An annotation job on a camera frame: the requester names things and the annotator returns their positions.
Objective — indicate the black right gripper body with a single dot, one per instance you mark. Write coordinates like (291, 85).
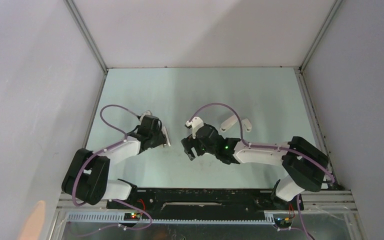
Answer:
(189, 143)

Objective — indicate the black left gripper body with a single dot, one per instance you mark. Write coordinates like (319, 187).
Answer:
(157, 137)

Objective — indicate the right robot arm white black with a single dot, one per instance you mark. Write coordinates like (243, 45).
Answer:
(305, 165)

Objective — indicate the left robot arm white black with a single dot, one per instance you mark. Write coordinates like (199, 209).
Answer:
(87, 178)

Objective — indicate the pink stapler large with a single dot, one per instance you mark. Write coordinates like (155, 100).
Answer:
(228, 123)

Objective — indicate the pink stapler small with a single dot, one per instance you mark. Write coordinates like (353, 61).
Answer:
(246, 124)

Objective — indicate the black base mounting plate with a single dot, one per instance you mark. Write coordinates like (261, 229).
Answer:
(209, 204)

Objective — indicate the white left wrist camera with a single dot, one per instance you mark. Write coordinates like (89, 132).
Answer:
(146, 113)

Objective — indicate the slotted cable duct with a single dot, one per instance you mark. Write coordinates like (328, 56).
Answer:
(123, 217)

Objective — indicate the aluminium corner frame post left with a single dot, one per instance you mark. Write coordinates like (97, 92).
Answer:
(85, 32)

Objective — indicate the aluminium corner frame post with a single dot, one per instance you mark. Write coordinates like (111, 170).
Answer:
(85, 32)
(321, 33)

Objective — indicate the aluminium corner frame post right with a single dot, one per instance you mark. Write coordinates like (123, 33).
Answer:
(321, 33)

